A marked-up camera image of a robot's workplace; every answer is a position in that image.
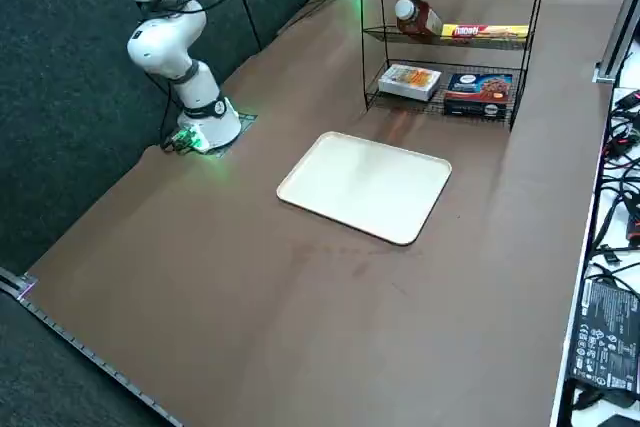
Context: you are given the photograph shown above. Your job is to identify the brown tea bottle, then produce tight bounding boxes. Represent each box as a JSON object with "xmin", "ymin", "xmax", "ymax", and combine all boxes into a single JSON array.
[{"xmin": 394, "ymin": 0, "xmax": 445, "ymax": 46}]

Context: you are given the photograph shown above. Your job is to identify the cream plastic tray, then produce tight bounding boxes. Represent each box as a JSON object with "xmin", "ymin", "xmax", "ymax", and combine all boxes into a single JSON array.
[{"xmin": 275, "ymin": 130, "xmax": 454, "ymax": 247}]

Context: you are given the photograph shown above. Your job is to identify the white cracker box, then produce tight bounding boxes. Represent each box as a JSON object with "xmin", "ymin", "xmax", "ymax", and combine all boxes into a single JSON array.
[{"xmin": 377, "ymin": 63, "xmax": 442, "ymax": 102}]

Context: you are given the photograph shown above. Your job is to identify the dark chocolate cookie box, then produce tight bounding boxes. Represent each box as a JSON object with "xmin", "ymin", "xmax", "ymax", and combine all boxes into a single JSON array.
[{"xmin": 443, "ymin": 72, "xmax": 514, "ymax": 123}]

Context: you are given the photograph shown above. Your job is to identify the yellow wafer box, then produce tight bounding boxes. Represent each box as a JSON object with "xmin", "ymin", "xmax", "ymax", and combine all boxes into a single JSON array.
[{"xmin": 440, "ymin": 23, "xmax": 530, "ymax": 41}]

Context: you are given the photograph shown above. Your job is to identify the black plug with red light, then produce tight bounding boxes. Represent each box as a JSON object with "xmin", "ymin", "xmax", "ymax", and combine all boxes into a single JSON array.
[
  {"xmin": 612, "ymin": 89, "xmax": 640, "ymax": 116},
  {"xmin": 602, "ymin": 129, "xmax": 640, "ymax": 153}
]

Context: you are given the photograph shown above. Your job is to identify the black labelled power adapter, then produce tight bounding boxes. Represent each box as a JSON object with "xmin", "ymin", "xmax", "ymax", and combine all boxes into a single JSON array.
[{"xmin": 569, "ymin": 276, "xmax": 640, "ymax": 393}]

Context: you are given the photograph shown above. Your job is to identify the black wire shelf rack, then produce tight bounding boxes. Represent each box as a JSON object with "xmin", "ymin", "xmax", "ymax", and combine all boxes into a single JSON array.
[{"xmin": 360, "ymin": 0, "xmax": 554, "ymax": 134}]

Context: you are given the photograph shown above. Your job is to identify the aluminium table edge rail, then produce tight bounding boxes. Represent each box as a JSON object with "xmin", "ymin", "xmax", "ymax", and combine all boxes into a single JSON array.
[{"xmin": 0, "ymin": 266, "xmax": 181, "ymax": 427}]

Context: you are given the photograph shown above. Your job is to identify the aluminium camera post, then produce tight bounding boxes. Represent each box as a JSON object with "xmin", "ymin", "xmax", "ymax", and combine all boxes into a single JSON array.
[{"xmin": 593, "ymin": 0, "xmax": 640, "ymax": 84}]

